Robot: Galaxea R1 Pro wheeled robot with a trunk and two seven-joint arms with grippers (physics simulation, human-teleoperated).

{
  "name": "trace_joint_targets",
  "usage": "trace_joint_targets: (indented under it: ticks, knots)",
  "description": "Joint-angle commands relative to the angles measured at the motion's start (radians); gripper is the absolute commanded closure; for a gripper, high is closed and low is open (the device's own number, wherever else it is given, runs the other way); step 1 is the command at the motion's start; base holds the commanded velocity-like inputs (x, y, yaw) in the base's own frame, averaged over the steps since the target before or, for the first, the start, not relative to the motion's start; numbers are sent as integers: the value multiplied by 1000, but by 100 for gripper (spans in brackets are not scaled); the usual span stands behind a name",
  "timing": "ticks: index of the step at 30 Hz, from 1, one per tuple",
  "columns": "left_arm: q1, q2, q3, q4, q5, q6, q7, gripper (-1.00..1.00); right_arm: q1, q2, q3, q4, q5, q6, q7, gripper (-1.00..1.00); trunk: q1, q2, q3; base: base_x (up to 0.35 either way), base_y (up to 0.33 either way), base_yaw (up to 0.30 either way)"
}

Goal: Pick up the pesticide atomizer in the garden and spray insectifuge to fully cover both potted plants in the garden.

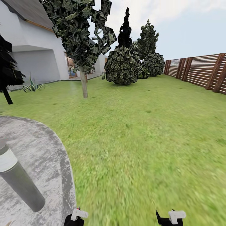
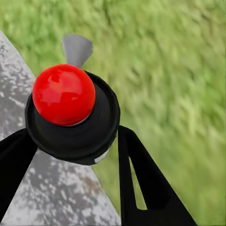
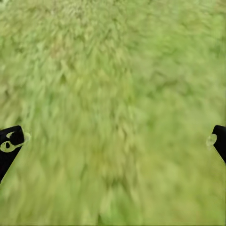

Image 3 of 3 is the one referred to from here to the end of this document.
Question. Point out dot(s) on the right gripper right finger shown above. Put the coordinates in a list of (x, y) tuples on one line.
[(218, 140)]

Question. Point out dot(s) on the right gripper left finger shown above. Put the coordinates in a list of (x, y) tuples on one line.
[(11, 141)]

